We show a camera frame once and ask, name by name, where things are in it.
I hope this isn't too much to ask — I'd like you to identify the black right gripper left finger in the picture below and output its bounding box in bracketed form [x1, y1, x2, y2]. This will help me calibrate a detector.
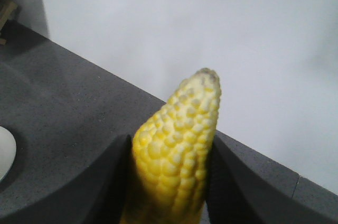
[1, 134, 131, 223]

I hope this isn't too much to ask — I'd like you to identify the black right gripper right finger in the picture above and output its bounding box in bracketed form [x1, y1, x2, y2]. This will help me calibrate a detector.
[206, 135, 337, 223]

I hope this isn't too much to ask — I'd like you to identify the yellow corn cob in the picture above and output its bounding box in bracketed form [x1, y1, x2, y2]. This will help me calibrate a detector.
[120, 68, 221, 223]

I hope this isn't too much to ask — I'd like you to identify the wooden dish rack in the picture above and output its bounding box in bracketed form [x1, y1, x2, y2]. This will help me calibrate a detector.
[1, 0, 18, 31]

